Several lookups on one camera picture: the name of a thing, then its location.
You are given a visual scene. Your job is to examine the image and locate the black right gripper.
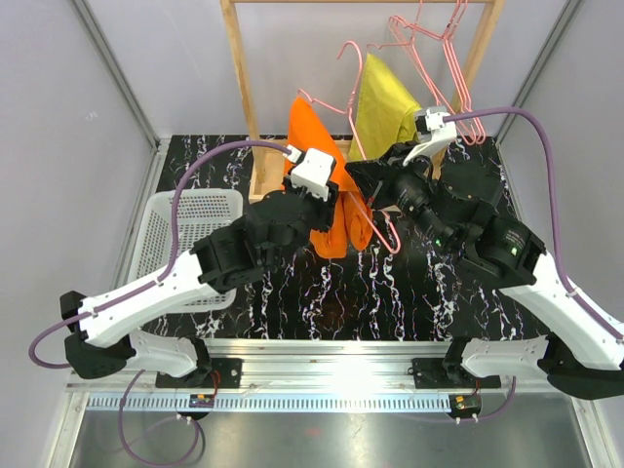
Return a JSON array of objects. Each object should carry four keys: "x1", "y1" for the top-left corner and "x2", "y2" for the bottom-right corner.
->
[{"x1": 348, "y1": 140, "x2": 458, "y2": 253}]

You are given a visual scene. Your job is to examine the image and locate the orange trousers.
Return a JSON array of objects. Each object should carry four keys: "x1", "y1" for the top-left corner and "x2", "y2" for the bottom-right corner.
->
[{"x1": 287, "y1": 97, "x2": 373, "y2": 259}]

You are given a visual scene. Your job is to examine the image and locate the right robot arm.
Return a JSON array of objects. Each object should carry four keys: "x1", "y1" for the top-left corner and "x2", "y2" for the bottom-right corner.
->
[{"x1": 345, "y1": 142, "x2": 623, "y2": 400}]

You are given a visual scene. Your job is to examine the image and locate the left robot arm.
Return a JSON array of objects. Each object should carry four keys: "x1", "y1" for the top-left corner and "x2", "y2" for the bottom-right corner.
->
[{"x1": 60, "y1": 178, "x2": 338, "y2": 387}]

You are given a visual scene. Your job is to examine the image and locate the yellow-green trousers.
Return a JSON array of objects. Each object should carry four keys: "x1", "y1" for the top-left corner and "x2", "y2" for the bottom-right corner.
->
[{"x1": 348, "y1": 54, "x2": 421, "y2": 162}]

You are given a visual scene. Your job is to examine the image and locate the wooden clothes rack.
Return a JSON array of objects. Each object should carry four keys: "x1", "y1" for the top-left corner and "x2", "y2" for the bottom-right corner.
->
[{"x1": 220, "y1": 0, "x2": 505, "y2": 203}]

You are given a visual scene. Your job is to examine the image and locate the white plastic basket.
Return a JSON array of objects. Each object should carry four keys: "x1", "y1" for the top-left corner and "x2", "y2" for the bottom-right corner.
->
[{"x1": 128, "y1": 188, "x2": 244, "y2": 314}]

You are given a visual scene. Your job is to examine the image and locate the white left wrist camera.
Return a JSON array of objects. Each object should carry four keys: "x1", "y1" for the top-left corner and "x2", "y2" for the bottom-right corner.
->
[{"x1": 285, "y1": 144, "x2": 335, "y2": 202}]

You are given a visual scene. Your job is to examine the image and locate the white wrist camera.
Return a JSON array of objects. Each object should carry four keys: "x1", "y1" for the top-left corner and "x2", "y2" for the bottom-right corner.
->
[
  {"x1": 403, "y1": 106, "x2": 457, "y2": 167},
  {"x1": 285, "y1": 144, "x2": 335, "y2": 202}
]

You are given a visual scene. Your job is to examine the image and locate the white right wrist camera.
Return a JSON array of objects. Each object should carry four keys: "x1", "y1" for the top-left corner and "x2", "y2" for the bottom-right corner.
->
[{"x1": 403, "y1": 106, "x2": 457, "y2": 167}]

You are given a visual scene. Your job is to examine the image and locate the pink empty wire hanger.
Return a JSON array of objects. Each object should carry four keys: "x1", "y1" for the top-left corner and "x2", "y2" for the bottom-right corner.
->
[{"x1": 388, "y1": 0, "x2": 477, "y2": 145}]

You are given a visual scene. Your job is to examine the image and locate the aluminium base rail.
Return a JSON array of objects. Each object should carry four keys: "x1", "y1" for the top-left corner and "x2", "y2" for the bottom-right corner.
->
[{"x1": 66, "y1": 339, "x2": 553, "y2": 413}]

